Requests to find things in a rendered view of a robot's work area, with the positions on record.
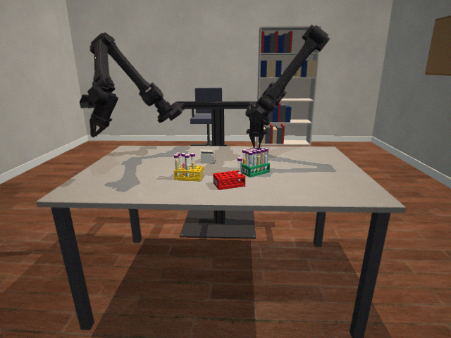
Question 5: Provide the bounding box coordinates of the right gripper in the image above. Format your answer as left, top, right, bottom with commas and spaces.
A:
89, 106, 113, 137

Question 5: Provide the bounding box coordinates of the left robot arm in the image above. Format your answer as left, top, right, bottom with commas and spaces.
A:
249, 25, 330, 136

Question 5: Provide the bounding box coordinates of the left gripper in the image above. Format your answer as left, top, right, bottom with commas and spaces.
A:
247, 129, 268, 148

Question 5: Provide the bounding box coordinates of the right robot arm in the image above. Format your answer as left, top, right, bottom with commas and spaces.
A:
80, 33, 175, 119

